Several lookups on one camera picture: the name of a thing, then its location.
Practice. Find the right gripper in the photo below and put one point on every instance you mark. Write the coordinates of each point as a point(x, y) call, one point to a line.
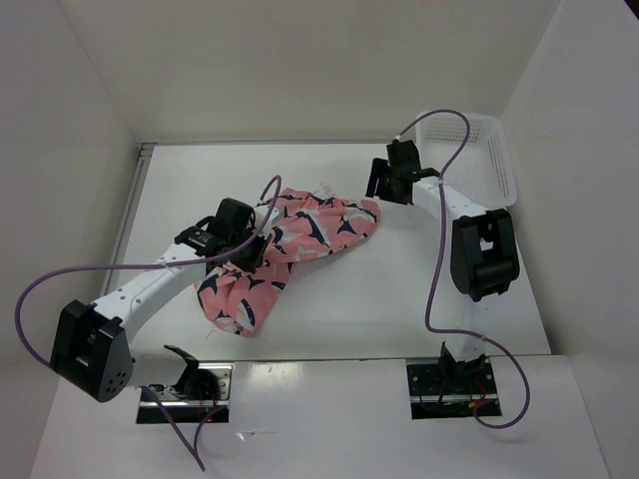
point(377, 171)

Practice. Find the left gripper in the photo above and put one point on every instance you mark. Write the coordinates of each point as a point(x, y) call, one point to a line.
point(252, 264)

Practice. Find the pink shark print shorts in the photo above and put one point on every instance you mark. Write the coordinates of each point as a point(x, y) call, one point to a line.
point(305, 227)

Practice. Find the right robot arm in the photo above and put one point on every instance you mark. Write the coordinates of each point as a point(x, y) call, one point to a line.
point(477, 252)

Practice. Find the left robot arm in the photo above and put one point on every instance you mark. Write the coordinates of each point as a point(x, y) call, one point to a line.
point(92, 342)

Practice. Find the white plastic basket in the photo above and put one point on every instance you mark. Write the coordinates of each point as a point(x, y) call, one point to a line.
point(482, 171)

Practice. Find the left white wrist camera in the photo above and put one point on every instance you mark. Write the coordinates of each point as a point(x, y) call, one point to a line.
point(266, 218)

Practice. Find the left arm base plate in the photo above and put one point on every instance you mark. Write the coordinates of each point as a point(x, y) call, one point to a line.
point(210, 393)

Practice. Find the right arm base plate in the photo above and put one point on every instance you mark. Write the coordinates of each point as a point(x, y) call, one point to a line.
point(431, 396)

